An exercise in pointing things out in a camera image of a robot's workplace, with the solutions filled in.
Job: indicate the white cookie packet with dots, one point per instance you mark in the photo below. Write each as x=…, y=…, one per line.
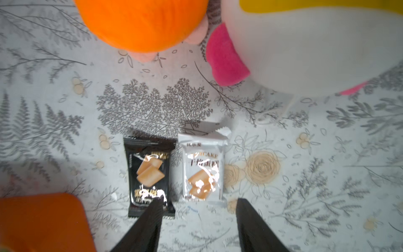
x=203, y=159

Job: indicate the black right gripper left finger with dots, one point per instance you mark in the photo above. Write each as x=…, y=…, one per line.
x=144, y=235

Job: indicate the black cookie packet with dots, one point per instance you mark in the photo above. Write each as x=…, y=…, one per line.
x=148, y=162

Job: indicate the orange plastic storage box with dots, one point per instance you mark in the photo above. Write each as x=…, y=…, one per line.
x=45, y=223

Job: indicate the orange pink black-haired doll plush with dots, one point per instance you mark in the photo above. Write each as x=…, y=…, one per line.
x=145, y=28

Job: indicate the white pink owl plush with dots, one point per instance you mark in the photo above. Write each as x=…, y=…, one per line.
x=306, y=48

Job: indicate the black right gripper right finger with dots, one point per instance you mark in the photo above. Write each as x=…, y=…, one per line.
x=254, y=233

